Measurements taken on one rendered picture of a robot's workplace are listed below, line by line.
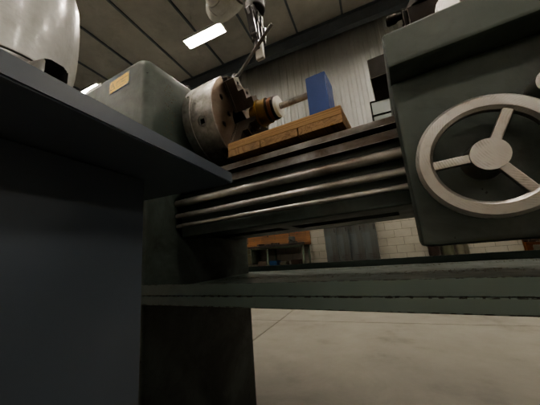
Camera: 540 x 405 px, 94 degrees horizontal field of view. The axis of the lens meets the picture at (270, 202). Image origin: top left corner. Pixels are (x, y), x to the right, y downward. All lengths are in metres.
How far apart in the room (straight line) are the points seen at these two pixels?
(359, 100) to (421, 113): 8.02
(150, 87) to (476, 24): 0.78
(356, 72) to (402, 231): 4.91
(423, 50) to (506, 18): 0.09
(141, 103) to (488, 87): 0.81
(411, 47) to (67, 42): 0.49
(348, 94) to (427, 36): 8.17
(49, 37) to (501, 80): 0.60
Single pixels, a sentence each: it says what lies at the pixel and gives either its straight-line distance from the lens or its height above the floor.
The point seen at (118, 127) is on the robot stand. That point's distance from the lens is 0.28.
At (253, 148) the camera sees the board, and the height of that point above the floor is 0.87.
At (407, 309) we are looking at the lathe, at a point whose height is 0.52.
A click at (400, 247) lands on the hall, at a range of 7.26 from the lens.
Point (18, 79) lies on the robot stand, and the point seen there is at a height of 0.73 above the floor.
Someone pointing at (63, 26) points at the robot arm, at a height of 0.93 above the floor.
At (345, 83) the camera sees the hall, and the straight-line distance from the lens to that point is 8.86.
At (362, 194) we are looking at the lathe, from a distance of 0.53.
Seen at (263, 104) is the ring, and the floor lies 1.08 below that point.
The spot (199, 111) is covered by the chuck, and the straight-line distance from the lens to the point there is 0.85.
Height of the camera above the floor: 0.61
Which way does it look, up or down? 12 degrees up
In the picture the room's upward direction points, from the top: 5 degrees counter-clockwise
